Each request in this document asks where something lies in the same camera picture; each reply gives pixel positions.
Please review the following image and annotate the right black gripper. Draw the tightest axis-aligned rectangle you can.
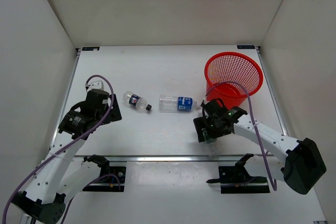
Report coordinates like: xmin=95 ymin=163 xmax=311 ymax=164
xmin=194 ymin=115 xmax=231 ymax=143

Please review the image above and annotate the small Pepsi plastic bottle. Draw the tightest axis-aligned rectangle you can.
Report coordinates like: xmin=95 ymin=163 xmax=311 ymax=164
xmin=123 ymin=91 xmax=152 ymax=113

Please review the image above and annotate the clear blue-label plastic bottle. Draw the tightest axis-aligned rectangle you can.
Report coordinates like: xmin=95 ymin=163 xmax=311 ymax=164
xmin=159 ymin=95 xmax=201 ymax=113

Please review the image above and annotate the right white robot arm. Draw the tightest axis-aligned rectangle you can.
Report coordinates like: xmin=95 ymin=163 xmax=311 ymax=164
xmin=193 ymin=99 xmax=327 ymax=195

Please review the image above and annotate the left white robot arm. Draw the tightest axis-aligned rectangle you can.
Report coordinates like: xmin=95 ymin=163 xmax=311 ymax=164
xmin=9 ymin=89 xmax=122 ymax=223

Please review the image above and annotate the red mesh plastic bin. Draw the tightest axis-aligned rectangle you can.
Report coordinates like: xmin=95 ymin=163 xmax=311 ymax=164
xmin=204 ymin=52 xmax=264 ymax=109

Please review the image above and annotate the left black table label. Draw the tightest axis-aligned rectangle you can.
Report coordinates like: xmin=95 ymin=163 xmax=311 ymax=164
xmin=81 ymin=47 xmax=100 ymax=51

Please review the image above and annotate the black table label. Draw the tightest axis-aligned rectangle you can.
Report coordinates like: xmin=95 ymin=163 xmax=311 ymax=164
xmin=237 ymin=45 xmax=255 ymax=50
xmin=81 ymin=47 xmax=100 ymax=51

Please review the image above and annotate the right black table label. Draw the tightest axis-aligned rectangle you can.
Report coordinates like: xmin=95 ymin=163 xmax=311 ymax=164
xmin=237 ymin=45 xmax=255 ymax=50

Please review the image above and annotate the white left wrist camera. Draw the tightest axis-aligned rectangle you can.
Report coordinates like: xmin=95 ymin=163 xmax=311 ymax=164
xmin=85 ymin=80 xmax=104 ymax=93

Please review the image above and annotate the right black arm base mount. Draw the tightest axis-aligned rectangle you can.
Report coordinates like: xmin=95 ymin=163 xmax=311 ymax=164
xmin=206 ymin=154 xmax=270 ymax=194

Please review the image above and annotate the aluminium table edge rail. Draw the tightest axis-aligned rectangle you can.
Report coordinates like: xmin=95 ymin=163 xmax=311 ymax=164
xmin=73 ymin=155 xmax=274 ymax=163

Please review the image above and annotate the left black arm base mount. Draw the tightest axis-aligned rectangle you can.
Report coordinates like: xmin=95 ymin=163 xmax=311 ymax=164
xmin=82 ymin=155 xmax=127 ymax=193

